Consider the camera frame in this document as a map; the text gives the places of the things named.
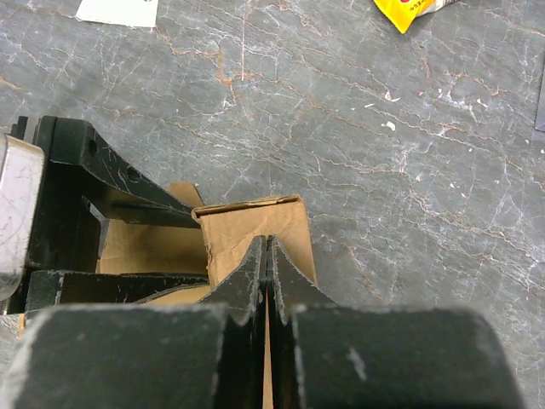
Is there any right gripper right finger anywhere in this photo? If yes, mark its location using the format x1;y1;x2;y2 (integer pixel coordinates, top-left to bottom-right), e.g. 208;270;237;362
267;239;525;408

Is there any yellow candy bag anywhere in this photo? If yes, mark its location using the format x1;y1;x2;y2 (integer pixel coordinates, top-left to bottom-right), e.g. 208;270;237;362
373;0;456;34

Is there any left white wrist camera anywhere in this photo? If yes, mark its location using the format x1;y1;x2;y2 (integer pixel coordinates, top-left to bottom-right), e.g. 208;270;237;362
0;134;44;300

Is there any white paper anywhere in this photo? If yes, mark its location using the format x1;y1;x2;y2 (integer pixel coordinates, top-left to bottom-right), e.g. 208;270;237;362
76;0;158;28

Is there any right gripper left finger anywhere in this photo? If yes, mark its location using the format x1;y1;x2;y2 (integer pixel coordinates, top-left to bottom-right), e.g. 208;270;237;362
1;236;267;408

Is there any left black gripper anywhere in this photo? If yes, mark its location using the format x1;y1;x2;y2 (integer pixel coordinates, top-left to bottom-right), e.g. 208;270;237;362
8;116;209;314

